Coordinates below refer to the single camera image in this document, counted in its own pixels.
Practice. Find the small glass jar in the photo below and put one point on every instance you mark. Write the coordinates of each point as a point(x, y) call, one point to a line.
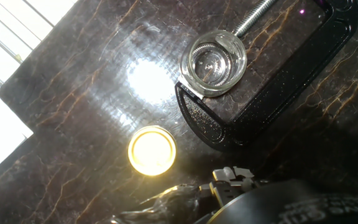
point(213, 62)

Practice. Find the black C-clamp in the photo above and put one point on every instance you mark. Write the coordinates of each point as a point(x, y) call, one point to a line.
point(204, 124)

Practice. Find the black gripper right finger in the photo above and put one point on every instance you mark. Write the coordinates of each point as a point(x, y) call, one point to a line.
point(228, 186)

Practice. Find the gold jar lid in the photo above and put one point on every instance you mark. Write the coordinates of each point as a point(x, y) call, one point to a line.
point(152, 151)

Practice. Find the dark marble pattern mat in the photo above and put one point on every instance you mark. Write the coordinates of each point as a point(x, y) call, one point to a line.
point(73, 109)

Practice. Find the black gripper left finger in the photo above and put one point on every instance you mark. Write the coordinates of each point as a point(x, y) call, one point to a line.
point(172, 205)

